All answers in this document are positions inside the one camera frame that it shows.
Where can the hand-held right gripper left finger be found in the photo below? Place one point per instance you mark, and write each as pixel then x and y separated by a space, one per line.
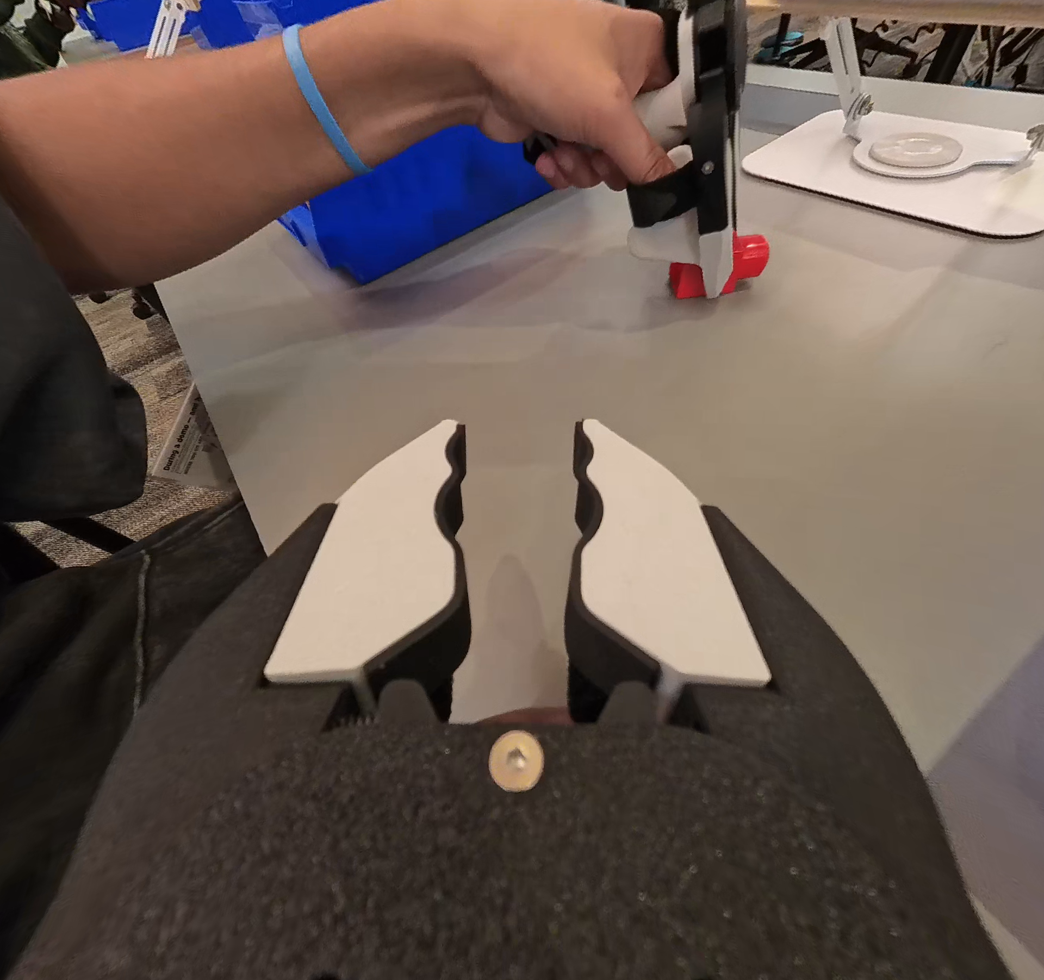
pixel 367 581

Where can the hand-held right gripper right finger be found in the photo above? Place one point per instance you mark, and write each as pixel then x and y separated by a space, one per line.
pixel 669 581

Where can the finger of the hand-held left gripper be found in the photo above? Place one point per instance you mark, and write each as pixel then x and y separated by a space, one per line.
pixel 717 262
pixel 661 244

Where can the small red toy block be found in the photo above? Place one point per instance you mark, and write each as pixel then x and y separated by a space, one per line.
pixel 750 254

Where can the grey desk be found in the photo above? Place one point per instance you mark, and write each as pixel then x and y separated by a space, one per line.
pixel 816 426

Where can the person's left hand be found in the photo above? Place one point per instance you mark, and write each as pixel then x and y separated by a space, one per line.
pixel 571 75

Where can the blue wristband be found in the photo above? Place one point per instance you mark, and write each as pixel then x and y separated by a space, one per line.
pixel 314 92

